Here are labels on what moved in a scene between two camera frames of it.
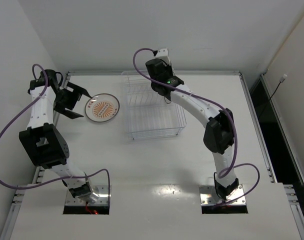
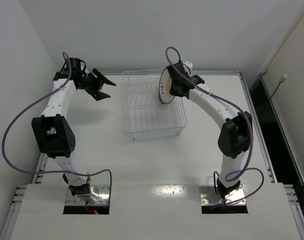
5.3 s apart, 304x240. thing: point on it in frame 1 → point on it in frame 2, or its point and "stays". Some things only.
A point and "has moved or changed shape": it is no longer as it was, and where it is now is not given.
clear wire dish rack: [148, 113] stays
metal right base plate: [209, 196] stays
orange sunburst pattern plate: [102, 107] has moved or changed shape
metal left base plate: [102, 191] stays
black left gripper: [69, 99] → [93, 83]
